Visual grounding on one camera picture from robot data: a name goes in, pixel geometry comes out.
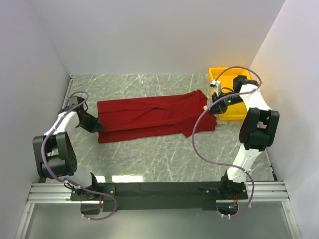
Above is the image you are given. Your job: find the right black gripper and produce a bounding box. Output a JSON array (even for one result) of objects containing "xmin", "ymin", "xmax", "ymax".
[{"xmin": 208, "ymin": 91, "xmax": 244, "ymax": 115}]

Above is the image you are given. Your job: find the yellow plastic tray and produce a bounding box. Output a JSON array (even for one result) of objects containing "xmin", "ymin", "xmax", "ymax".
[{"xmin": 209, "ymin": 67, "xmax": 251, "ymax": 120}]

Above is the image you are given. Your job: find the red t shirt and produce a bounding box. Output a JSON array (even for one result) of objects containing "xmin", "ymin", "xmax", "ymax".
[{"xmin": 97, "ymin": 90, "xmax": 217, "ymax": 143}]

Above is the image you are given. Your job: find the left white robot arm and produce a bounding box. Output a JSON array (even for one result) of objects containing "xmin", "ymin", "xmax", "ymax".
[{"xmin": 32, "ymin": 96, "xmax": 103, "ymax": 200}]

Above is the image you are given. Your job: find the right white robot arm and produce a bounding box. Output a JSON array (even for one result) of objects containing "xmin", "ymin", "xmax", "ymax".
[{"xmin": 209, "ymin": 75, "xmax": 280, "ymax": 199}]

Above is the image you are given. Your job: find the black base beam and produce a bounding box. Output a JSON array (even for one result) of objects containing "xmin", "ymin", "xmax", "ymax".
[{"xmin": 70, "ymin": 182, "xmax": 248, "ymax": 212}]

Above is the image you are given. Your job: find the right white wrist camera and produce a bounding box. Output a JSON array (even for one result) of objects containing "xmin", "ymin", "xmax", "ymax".
[{"xmin": 209, "ymin": 80, "xmax": 222, "ymax": 97}]

